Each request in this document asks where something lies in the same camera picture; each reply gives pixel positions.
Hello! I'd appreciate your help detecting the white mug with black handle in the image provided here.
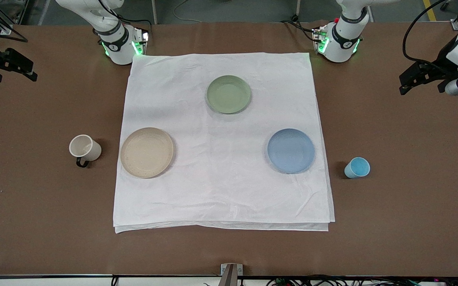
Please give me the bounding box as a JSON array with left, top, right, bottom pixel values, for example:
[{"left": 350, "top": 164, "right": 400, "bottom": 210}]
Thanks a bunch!
[{"left": 69, "top": 135, "right": 102, "bottom": 168}]

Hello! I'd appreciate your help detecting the blue cup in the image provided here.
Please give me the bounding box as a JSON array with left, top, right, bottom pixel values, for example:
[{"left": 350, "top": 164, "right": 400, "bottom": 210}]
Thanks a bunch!
[{"left": 344, "top": 157, "right": 371, "bottom": 179}]

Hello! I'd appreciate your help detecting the blue plate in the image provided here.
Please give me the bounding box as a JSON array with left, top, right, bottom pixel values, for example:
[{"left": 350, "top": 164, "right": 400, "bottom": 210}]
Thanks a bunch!
[{"left": 267, "top": 128, "right": 316, "bottom": 174}]

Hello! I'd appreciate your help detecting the beige grey plate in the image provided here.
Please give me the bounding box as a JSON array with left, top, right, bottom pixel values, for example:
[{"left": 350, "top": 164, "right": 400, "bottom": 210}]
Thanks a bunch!
[{"left": 120, "top": 127, "right": 175, "bottom": 179}]

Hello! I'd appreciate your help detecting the green plate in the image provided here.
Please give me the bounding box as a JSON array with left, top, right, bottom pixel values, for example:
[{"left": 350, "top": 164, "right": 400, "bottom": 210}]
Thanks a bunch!
[{"left": 206, "top": 75, "right": 252, "bottom": 115}]

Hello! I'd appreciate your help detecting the white cloth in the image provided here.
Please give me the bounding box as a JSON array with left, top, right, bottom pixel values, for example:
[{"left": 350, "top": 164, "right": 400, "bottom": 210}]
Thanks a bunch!
[{"left": 113, "top": 52, "right": 336, "bottom": 234}]

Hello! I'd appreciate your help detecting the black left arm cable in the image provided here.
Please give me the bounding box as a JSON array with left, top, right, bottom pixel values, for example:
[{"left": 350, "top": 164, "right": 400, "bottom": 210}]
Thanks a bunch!
[{"left": 402, "top": 0, "right": 449, "bottom": 64}]

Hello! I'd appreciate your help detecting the black right base cable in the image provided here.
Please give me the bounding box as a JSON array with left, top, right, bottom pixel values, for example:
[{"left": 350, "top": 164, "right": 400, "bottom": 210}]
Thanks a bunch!
[{"left": 117, "top": 17, "right": 153, "bottom": 33}]

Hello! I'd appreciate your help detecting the black base cable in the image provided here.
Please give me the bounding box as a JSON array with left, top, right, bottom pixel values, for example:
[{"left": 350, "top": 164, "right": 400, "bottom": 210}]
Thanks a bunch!
[
  {"left": 280, "top": 16, "right": 322, "bottom": 41},
  {"left": 117, "top": 17, "right": 153, "bottom": 33}
]

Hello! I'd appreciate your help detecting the black left base cable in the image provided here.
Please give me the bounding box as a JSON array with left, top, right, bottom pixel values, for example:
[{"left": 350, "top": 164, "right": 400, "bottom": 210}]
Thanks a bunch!
[{"left": 280, "top": 16, "right": 322, "bottom": 41}]

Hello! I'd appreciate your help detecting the white floor cable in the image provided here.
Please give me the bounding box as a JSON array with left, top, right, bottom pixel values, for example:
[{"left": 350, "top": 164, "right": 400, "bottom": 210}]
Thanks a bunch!
[{"left": 173, "top": 0, "right": 198, "bottom": 23}]

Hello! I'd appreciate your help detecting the black cable bundle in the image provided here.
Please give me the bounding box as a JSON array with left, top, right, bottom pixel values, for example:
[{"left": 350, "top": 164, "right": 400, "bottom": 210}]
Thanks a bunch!
[{"left": 267, "top": 276, "right": 458, "bottom": 286}]

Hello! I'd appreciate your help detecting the metal table edge bracket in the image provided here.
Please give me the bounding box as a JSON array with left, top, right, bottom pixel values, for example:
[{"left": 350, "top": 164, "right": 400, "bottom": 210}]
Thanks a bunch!
[{"left": 221, "top": 263, "right": 243, "bottom": 286}]

